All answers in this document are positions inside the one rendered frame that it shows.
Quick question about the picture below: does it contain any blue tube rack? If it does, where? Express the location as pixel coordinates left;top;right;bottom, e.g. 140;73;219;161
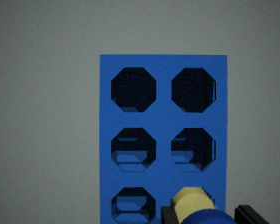
99;54;227;224

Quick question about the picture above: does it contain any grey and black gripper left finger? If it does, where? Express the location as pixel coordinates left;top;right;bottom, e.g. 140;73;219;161
161;206;179;224

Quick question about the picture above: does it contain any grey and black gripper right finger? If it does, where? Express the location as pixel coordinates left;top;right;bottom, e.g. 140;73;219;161
234;205;269;224

